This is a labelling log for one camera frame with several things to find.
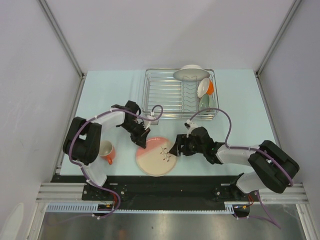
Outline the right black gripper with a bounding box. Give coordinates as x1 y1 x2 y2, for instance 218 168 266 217
169 134 205 157

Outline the purple cable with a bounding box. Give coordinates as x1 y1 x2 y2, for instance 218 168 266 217
184 107 295 230
51 104 164 223

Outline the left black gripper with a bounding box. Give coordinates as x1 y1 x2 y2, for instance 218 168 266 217
120 120 151 149

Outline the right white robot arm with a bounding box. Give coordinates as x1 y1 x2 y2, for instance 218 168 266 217
169 127 300 201

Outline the aluminium frame rail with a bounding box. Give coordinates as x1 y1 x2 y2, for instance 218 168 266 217
36 182 87 203

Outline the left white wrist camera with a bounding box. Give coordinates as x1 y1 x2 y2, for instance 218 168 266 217
143 112 161 129

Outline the green celadon bowl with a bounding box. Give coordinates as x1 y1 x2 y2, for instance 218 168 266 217
199 94 216 114

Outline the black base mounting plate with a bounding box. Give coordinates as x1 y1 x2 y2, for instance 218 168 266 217
51 174 258 211

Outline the orange white bowl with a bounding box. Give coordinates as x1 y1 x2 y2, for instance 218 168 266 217
197 78 214 98

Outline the chrome wire dish rack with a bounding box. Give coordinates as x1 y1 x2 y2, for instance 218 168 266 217
141 67 220 120

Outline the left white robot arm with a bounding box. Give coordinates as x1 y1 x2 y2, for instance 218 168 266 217
62 100 155 200

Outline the pink cream leaf plate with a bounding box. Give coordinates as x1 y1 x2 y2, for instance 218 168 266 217
135 136 178 177

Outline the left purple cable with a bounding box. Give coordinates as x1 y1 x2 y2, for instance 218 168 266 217
51 104 164 223

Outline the white slotted cable duct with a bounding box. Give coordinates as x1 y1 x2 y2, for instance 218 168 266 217
46 202 234 215

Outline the white deep plate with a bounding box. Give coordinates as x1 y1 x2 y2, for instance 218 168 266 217
173 64 210 81

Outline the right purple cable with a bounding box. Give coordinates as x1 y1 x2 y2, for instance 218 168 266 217
184 107 295 230

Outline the orange mug with handle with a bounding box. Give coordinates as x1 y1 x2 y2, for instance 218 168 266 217
98 140 116 165

